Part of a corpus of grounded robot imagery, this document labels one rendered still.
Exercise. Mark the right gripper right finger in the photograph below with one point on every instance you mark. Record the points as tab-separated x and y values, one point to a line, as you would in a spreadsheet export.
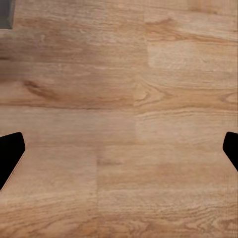
230	147

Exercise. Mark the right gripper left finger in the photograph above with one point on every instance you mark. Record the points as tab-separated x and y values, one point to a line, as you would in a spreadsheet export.
11	149

